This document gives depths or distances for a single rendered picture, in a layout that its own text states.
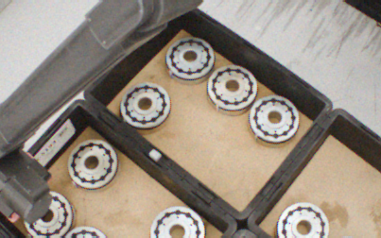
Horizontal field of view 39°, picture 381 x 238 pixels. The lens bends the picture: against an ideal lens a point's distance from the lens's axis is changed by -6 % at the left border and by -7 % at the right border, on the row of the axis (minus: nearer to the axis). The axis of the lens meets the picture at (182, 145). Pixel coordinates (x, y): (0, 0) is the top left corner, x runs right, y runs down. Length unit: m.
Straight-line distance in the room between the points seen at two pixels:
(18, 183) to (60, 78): 0.23
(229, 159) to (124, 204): 0.22
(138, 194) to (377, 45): 0.72
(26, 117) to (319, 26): 0.93
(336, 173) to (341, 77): 0.32
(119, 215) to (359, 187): 0.48
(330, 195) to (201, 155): 0.27
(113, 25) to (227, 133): 0.69
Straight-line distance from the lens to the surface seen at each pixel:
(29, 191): 0.80
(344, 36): 1.46
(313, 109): 1.14
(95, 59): 0.58
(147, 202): 1.12
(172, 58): 1.20
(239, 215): 1.00
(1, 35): 1.54
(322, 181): 1.14
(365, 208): 1.15
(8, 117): 0.73
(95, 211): 1.13
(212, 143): 1.15
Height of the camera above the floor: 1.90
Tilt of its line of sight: 69 degrees down
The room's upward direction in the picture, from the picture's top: 8 degrees counter-clockwise
